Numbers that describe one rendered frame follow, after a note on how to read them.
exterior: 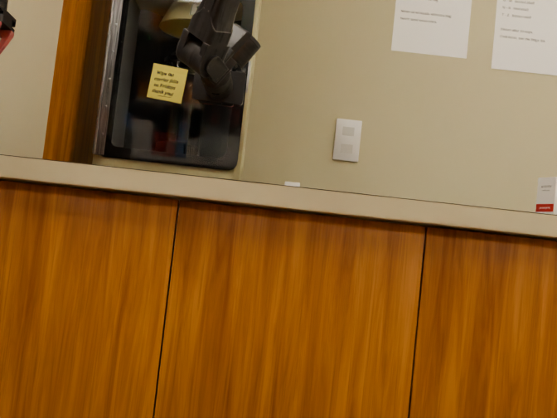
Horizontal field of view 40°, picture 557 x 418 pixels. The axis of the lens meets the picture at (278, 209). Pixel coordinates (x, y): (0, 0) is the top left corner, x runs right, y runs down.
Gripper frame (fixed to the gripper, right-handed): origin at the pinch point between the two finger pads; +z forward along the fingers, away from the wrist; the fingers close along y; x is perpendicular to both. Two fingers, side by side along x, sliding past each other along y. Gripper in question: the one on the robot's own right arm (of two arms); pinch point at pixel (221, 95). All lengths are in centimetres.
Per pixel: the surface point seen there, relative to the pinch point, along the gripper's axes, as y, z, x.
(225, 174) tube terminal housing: -2.4, 5.3, 16.0
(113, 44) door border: 25.2, 4.1, -9.1
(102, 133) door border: 24.8, 3.9, 10.6
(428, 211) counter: -41, -24, 21
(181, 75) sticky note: 9.7, 4.1, -4.0
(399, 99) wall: -44, 49, -15
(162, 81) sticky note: 13.6, 4.1, -2.3
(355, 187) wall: -35, 49, 11
